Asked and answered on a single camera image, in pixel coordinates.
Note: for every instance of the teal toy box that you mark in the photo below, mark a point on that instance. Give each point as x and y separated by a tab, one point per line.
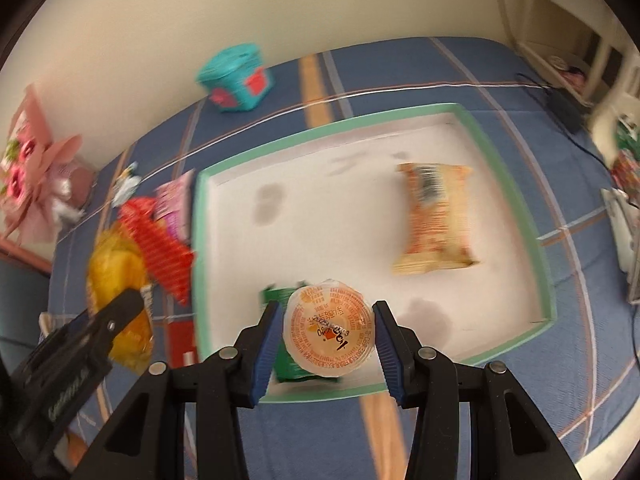
235	77

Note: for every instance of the orange striped snack packet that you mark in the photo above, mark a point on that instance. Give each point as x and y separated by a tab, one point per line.
437	220

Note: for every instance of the yellow bread packet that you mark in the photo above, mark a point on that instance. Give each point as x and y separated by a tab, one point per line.
117	270

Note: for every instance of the white stand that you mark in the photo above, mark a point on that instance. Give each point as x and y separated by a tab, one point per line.
622	240

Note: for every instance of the black power adapter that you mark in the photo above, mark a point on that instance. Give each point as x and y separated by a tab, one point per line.
565	110

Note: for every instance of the plain red snack packet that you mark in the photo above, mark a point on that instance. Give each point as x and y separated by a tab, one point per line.
181	340

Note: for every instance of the pink cake roll packet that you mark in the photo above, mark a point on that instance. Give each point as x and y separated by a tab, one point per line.
175	200

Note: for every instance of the green snack packet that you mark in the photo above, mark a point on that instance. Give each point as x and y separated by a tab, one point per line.
287	366

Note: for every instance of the pink flower bouquet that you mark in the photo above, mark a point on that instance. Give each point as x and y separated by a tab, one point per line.
35	180

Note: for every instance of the orange jelly cup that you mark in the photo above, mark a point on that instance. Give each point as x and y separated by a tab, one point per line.
327	330

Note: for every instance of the blue plaid bed sheet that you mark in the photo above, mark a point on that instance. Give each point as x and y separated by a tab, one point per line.
450	75

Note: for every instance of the cream shelf unit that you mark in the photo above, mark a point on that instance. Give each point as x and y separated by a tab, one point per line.
545	5

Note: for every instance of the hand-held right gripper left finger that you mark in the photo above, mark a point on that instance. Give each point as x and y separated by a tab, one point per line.
265	352

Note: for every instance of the red patterned snack packet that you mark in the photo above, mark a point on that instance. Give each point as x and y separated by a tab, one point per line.
160	252

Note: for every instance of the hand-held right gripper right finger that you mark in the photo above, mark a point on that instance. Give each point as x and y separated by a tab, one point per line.
387	355

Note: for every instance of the green-rimmed white tray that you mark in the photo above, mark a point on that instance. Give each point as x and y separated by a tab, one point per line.
350	210

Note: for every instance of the pile of colourful stationery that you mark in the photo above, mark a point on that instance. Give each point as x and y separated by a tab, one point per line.
627	160

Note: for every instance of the small white green packet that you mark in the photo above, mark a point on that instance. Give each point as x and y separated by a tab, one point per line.
125	182

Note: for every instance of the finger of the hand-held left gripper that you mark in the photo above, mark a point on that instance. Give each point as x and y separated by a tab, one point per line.
117	312

